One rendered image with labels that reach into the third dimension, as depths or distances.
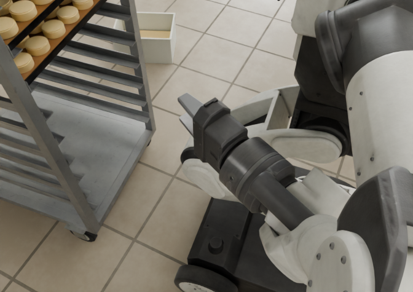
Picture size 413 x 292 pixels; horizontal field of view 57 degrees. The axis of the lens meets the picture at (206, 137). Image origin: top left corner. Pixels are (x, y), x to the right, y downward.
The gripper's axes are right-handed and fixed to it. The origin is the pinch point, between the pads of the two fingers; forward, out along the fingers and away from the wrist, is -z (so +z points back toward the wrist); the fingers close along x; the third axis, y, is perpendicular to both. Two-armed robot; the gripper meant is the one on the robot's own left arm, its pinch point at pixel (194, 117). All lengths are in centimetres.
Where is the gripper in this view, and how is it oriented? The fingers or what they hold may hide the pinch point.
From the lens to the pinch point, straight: 61.4
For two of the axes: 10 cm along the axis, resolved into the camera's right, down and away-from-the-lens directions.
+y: -7.7, 5.1, -3.9
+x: 0.0, -6.1, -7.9
